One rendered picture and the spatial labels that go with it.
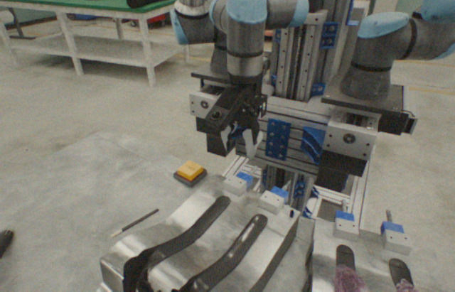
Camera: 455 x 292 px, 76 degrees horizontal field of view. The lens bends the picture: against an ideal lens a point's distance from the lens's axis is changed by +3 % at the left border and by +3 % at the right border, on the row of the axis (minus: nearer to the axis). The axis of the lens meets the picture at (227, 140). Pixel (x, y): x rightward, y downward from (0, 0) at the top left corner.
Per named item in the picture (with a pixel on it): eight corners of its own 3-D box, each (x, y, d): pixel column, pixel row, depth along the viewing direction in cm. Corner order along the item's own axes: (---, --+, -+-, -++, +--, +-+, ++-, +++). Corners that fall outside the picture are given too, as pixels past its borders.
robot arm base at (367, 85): (343, 79, 104) (349, 51, 98) (389, 87, 98) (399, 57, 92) (335, 94, 92) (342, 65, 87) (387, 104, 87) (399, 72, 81)
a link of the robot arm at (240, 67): (251, 60, 55) (217, 52, 59) (250, 82, 57) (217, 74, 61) (270, 50, 60) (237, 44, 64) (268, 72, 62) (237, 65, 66)
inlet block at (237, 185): (248, 170, 88) (249, 157, 85) (262, 177, 86) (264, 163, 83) (223, 196, 79) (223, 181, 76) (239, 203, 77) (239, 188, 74)
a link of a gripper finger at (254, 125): (263, 143, 66) (256, 107, 63) (259, 146, 65) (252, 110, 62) (246, 141, 69) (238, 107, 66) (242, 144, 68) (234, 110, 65)
